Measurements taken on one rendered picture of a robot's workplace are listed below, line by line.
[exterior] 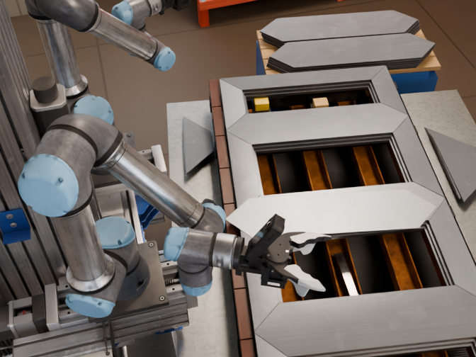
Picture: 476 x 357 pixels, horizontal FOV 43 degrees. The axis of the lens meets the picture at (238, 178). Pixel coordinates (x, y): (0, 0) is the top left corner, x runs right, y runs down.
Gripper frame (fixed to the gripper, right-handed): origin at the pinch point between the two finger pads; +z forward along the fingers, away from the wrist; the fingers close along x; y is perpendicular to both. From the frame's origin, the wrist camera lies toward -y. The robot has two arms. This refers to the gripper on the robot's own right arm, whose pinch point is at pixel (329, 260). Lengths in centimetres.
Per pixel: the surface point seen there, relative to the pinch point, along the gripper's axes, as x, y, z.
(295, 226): -63, 52, -11
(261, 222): -62, 52, -23
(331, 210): -72, 51, 0
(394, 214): -74, 50, 22
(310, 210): -70, 51, -7
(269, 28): -179, 37, -39
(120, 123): -200, 120, -131
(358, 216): -71, 51, 10
